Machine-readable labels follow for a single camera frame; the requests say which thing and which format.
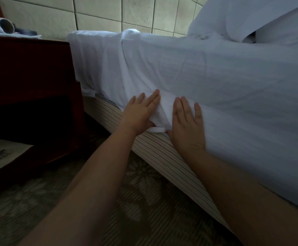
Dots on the person's right hand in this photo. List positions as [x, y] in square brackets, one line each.
[187, 129]

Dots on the person's left hand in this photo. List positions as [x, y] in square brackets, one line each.
[138, 115]

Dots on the white bed sheet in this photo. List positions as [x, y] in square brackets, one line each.
[231, 89]

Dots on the person's left forearm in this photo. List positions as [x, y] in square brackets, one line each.
[82, 197]

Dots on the person's right forearm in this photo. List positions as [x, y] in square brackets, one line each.
[256, 202]

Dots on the beige padded headboard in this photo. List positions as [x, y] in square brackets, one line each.
[113, 12]

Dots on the dark wooden nightstand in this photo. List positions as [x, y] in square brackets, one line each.
[31, 89]

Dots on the white duvet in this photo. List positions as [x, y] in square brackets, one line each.
[261, 15]

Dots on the white paper under nightstand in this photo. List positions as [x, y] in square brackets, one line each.
[3, 153]

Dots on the white papers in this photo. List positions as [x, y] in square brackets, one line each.
[15, 35]

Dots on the white paper roll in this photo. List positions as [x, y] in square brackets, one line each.
[0, 24]

